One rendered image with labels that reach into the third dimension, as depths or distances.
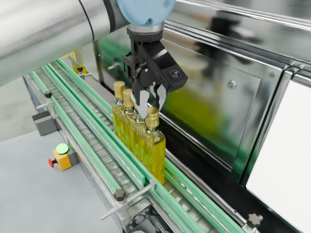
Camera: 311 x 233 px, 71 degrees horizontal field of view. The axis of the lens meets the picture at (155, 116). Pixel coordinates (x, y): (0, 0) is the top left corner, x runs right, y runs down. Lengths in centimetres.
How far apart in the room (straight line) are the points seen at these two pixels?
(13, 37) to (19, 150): 98
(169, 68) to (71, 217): 64
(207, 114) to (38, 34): 47
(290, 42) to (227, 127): 24
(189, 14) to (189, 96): 21
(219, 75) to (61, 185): 72
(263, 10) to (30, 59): 39
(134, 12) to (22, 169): 94
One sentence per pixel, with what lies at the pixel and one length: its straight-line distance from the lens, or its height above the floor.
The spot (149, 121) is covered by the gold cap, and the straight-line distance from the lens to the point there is 56.
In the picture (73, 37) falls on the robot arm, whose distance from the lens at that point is 25.
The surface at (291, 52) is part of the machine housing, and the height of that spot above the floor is 135.
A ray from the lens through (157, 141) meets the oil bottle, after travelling 59.
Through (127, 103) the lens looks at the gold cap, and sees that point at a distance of 64.
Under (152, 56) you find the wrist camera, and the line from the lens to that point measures 45.
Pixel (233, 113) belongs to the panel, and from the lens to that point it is 55.
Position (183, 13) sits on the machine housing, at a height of 136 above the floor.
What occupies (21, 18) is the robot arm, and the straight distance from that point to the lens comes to 24.
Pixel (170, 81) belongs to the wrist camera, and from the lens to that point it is 42.
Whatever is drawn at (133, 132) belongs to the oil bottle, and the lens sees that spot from 65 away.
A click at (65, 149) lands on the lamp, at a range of 96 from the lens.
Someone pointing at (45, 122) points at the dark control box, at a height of 82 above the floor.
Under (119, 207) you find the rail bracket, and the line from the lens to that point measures 61.
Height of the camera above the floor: 149
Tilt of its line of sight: 37 degrees down
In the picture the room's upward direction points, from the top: straight up
